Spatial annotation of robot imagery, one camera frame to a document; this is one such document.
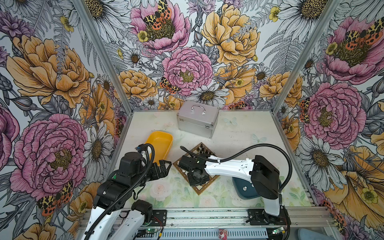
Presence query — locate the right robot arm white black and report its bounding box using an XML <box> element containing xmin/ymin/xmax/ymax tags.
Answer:
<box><xmin>178</xmin><ymin>155</ymin><xmax>283</xmax><ymax>226</ymax></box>

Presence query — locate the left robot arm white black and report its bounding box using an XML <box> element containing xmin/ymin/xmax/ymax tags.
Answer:
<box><xmin>82</xmin><ymin>148</ymin><xmax>172</xmax><ymax>240</ymax></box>

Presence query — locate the yellow plastic tray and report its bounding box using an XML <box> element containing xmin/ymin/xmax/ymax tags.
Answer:
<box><xmin>146</xmin><ymin>131</ymin><xmax>174</xmax><ymax>166</ymax></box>

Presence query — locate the silver aluminium case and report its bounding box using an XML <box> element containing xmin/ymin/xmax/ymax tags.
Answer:
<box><xmin>177</xmin><ymin>101</ymin><xmax>219</xmax><ymax>139</ymax></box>

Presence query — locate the teal plastic tray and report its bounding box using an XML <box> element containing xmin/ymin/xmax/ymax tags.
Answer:
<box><xmin>232</xmin><ymin>178</ymin><xmax>260</xmax><ymax>200</ymax></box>

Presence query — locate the small red white object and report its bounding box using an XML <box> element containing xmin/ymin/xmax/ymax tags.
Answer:
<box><xmin>218</xmin><ymin>229</ymin><xmax>228</xmax><ymax>240</ymax></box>

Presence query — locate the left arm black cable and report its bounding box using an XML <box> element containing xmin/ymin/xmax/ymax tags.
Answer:
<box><xmin>83</xmin><ymin>143</ymin><xmax>156</xmax><ymax>240</ymax></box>

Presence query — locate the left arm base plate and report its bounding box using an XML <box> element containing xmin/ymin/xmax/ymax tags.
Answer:
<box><xmin>149</xmin><ymin>210</ymin><xmax>168</xmax><ymax>227</ymax></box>

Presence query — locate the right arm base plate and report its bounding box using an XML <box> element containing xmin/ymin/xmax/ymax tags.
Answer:
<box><xmin>246</xmin><ymin>206</ymin><xmax>292</xmax><ymax>226</ymax></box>

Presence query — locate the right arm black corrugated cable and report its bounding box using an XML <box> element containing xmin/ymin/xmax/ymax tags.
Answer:
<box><xmin>179</xmin><ymin>143</ymin><xmax>293</xmax><ymax>193</ymax></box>

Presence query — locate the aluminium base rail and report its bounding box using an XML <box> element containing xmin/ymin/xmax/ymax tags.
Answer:
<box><xmin>80</xmin><ymin>207</ymin><xmax>334</xmax><ymax>230</ymax></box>

